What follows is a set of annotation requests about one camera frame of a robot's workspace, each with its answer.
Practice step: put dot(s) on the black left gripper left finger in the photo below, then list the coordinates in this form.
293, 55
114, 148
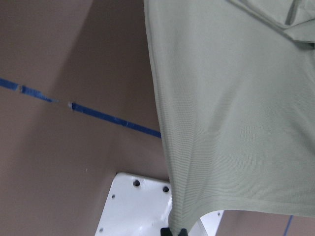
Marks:
165, 232

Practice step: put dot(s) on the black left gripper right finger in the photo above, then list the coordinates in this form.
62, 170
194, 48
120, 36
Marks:
183, 232

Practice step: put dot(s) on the olive green long-sleeve shirt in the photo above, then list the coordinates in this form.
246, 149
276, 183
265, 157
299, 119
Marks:
234, 85

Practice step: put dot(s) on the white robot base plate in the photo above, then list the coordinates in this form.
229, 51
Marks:
136, 206

